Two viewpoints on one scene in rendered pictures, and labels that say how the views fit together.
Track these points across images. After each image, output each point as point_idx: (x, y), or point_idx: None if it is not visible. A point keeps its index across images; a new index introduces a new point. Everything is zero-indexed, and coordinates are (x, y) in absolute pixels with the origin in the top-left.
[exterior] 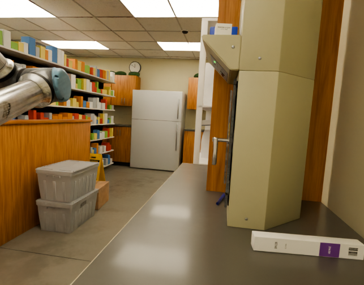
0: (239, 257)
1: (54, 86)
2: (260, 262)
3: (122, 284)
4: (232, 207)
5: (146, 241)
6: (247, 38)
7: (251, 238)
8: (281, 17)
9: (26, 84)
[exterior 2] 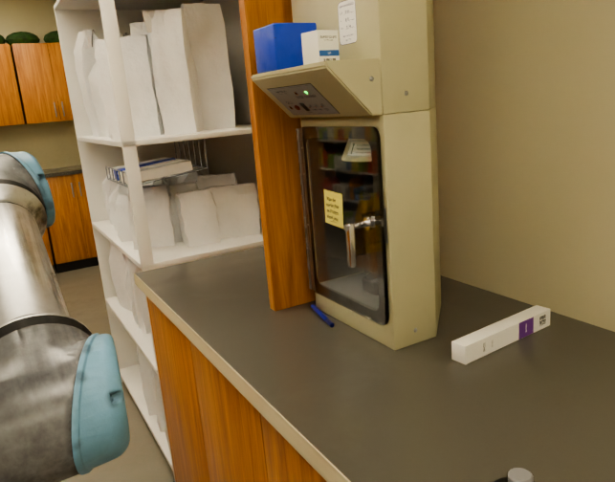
0: (467, 379)
1: (46, 200)
2: (490, 374)
3: (426, 473)
4: (398, 320)
5: (351, 418)
6: (387, 64)
7: (452, 351)
8: (425, 30)
9: (19, 215)
